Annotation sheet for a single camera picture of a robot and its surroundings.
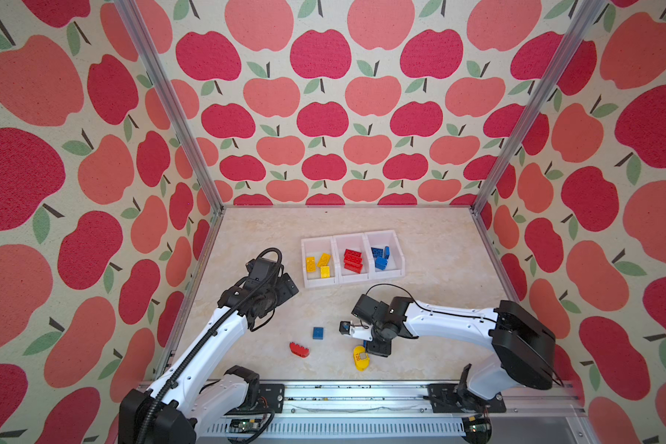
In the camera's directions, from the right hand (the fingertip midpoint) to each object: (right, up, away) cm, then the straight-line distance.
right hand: (376, 337), depth 84 cm
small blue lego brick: (-18, +1, +1) cm, 18 cm away
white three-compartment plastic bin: (-12, +23, +12) cm, 28 cm away
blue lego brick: (+3, +25, +20) cm, 32 cm away
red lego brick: (-6, +23, +17) cm, 30 cm away
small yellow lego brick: (-22, +20, +17) cm, 34 cm away
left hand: (-26, +14, -2) cm, 30 cm away
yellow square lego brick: (-16, +22, +18) cm, 33 cm away
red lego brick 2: (-6, +21, +15) cm, 26 cm away
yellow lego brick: (-16, +18, +14) cm, 28 cm away
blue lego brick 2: (+7, +25, +21) cm, 33 cm away
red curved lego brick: (-24, -4, -2) cm, 24 cm away
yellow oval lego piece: (-5, -6, -5) cm, 9 cm away
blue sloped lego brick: (+4, +21, +16) cm, 27 cm away
